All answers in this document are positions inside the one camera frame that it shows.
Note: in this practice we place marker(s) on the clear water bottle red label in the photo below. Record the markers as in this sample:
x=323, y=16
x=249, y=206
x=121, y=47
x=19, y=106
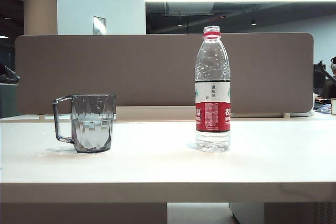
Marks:
x=213, y=119

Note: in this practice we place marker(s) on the transparent grey faceted mug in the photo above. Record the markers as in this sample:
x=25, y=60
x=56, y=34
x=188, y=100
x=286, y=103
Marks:
x=90, y=129

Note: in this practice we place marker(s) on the brown desk partition panel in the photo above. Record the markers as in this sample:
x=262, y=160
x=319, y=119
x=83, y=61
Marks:
x=131, y=72

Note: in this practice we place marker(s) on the black object at desk edge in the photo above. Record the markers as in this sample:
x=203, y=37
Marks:
x=9, y=74

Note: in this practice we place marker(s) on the seated person in background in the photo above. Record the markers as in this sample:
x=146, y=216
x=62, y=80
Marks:
x=330, y=87

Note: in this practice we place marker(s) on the small beige box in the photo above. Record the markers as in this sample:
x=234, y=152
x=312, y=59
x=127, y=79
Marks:
x=334, y=106

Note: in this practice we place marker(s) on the grey under-desk cabinet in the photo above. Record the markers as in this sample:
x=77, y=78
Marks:
x=288, y=213

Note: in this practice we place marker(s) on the silver wall sign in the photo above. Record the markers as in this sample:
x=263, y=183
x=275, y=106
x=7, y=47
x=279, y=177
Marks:
x=99, y=25

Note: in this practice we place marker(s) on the beige partition foot bracket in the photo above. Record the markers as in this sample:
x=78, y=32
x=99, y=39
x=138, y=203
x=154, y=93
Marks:
x=286, y=115
x=42, y=116

